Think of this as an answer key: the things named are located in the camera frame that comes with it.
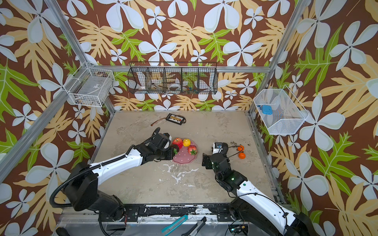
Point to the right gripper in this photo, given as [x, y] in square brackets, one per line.
[205, 157]

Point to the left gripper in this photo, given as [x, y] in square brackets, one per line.
[171, 152]

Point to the red apple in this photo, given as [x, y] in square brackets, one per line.
[179, 142]

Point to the yellow lemon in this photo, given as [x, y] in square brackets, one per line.
[186, 142]

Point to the pink polka dot plate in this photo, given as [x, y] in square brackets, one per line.
[183, 157]

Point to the red strawberry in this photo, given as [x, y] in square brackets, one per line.
[192, 150]

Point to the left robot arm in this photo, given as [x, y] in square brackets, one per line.
[80, 191]

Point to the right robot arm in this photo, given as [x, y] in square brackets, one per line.
[251, 205]

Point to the orange tangerine lower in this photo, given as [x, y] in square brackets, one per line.
[242, 155]

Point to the teal utility knife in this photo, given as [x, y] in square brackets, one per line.
[172, 227]

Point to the black tool front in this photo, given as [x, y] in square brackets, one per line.
[196, 228]

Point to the blue object in basket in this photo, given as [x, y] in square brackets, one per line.
[266, 109]

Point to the white mesh basket right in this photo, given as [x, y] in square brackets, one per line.
[289, 114]

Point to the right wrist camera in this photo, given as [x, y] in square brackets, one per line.
[219, 147]

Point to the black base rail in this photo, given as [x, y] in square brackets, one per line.
[135, 212]

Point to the black wire basket rear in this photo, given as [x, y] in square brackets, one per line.
[173, 77]

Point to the white wire basket left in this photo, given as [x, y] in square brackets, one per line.
[89, 85]

